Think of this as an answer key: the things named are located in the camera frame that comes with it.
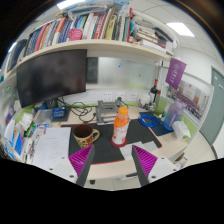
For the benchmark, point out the blue tissue box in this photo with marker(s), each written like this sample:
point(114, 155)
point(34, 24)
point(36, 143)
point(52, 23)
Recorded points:
point(18, 145)

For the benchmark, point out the purple pennant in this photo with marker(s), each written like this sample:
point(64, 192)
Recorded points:
point(175, 73)

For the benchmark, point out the shelf unit with books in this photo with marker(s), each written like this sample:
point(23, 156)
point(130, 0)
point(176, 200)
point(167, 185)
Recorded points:
point(100, 45)

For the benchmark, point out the orange juice bottle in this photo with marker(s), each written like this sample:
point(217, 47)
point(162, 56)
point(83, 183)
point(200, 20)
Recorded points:
point(120, 128)

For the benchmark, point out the black computer monitor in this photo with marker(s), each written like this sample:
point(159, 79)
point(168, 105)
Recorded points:
point(51, 76)

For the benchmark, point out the ceiling lights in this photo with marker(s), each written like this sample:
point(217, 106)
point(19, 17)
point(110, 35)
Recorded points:
point(180, 29)

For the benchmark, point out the white paper sheet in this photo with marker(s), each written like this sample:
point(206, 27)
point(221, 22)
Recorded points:
point(51, 148)

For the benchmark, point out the white tissue pack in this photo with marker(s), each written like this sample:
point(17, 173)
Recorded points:
point(181, 129)

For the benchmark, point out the group photo poster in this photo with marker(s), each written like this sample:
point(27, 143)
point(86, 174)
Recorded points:
point(191, 98)

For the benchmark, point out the black desk mat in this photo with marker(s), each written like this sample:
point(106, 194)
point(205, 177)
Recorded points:
point(106, 151)

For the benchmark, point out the purple water bottle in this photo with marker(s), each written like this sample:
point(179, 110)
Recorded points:
point(172, 116)

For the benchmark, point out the grey metal laptop stand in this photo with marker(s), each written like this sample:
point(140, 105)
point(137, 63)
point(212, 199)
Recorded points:
point(106, 111)

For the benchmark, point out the grey door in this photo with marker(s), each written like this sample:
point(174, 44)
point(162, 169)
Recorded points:
point(213, 106)

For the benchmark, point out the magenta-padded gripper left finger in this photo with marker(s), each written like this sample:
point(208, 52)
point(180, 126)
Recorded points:
point(63, 166)

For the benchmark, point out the yellow patterned mug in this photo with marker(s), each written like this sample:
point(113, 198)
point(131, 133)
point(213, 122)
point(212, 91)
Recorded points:
point(83, 136)

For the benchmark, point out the small blue box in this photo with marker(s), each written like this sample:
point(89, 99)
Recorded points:
point(59, 112)

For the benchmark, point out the dark wine bottle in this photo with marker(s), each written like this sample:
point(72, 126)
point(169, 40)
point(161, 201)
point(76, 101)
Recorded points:
point(154, 90)

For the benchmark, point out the white paper napkin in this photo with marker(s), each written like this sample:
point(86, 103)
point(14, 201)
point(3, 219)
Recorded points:
point(128, 151)

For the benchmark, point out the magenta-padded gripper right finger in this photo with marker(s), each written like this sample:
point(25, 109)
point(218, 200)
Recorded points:
point(161, 168)

